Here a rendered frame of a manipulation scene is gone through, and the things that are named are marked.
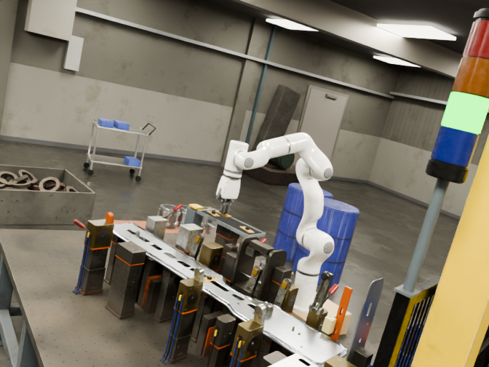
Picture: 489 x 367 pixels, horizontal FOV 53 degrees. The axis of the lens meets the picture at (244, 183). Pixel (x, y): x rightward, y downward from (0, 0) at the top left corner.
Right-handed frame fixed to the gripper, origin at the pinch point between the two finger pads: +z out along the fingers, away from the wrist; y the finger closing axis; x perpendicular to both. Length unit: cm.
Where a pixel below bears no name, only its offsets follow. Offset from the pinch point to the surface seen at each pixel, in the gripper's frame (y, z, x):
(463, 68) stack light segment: 63, -66, 122
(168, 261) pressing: 18.2, 29.0, -9.1
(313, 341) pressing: 1, 30, 66
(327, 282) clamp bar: -12, 12, 56
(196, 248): 0.4, 25.0, -13.2
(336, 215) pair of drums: -266, 46, -125
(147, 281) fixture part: 20, 44, -20
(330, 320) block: -9, 24, 65
